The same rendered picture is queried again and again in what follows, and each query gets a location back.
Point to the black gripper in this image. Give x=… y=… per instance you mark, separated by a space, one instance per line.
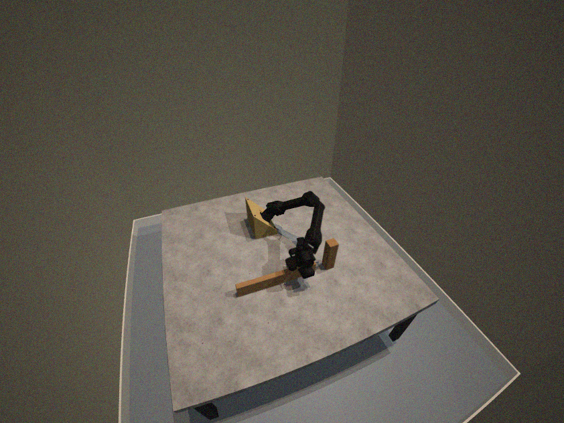
x=305 y=272

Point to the brown wooden post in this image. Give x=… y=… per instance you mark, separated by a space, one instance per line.
x=330 y=251

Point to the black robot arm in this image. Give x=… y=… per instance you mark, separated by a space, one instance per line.
x=313 y=236

